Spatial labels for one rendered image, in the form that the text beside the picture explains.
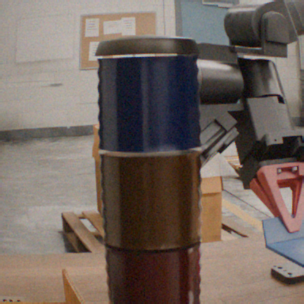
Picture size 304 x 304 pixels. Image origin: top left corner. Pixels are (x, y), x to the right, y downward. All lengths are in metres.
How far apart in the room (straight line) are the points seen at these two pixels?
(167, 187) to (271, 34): 0.56
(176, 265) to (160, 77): 0.07
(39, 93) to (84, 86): 0.72
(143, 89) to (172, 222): 0.05
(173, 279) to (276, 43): 0.58
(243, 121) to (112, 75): 0.56
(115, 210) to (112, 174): 0.01
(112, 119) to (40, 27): 11.02
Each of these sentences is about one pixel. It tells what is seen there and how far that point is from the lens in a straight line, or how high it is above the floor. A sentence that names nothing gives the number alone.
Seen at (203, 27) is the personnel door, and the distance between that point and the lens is 11.65.
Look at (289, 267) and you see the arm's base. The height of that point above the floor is 0.91.
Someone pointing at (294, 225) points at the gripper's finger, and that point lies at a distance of 0.80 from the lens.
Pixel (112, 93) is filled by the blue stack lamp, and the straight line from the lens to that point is 0.27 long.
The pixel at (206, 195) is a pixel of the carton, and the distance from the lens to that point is 4.10.
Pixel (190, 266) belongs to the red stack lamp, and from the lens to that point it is 0.28.
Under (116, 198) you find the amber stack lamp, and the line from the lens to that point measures 0.27.
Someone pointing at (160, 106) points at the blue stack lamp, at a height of 1.17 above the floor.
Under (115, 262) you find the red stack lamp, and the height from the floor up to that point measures 1.11.
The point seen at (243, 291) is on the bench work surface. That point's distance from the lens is 0.91.
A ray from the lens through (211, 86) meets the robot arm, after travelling 0.80.
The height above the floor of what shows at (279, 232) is 1.00.
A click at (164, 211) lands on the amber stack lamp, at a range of 0.27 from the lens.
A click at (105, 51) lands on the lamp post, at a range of 0.27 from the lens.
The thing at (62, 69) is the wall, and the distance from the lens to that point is 11.29.
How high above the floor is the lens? 1.19
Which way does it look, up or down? 7 degrees down
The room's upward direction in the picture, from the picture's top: 2 degrees counter-clockwise
